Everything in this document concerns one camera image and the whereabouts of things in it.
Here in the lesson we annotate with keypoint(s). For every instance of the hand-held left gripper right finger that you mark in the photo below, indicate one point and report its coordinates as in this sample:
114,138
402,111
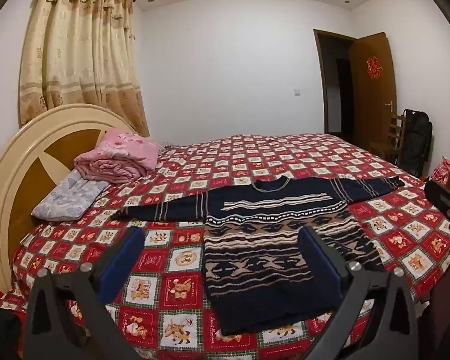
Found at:
319,267

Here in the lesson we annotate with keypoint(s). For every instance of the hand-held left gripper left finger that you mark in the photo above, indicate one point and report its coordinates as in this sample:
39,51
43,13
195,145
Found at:
123,267

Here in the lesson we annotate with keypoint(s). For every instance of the navy patterned knit sweater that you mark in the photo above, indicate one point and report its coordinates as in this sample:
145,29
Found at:
266,255

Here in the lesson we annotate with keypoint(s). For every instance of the red plaid bag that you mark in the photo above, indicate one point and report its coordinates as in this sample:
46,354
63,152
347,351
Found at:
442,172

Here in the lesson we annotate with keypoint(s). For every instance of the red printed patchwork bedspread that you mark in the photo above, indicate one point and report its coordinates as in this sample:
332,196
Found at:
180,240

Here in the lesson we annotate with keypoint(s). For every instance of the black bag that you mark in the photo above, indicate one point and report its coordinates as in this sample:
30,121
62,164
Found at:
416,142

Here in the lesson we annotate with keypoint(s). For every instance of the wooden chair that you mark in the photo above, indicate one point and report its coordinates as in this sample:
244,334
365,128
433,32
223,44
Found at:
388,146

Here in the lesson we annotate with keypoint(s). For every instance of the grey floral pillow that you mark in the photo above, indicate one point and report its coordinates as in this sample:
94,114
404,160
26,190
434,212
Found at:
65,198

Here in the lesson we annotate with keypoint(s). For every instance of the folded pink blanket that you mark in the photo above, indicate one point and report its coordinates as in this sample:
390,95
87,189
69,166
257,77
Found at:
112,157

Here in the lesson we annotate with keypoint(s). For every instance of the brown wooden door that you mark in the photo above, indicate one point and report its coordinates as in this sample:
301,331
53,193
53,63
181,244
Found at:
373,112

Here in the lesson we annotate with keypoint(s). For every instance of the striped grey cloth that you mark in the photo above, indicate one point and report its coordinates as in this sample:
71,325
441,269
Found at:
168,144

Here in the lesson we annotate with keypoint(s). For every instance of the cream and brown round headboard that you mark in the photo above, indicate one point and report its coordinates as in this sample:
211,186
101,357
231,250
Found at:
7,180

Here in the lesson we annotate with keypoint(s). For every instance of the red paper door decoration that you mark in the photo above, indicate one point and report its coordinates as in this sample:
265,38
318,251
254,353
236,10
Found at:
374,67

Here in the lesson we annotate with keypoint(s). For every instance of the beige patterned curtain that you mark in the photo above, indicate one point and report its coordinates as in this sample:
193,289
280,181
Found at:
78,56

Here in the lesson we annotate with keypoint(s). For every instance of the dark door frame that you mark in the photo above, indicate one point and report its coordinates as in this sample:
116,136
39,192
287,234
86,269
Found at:
320,82

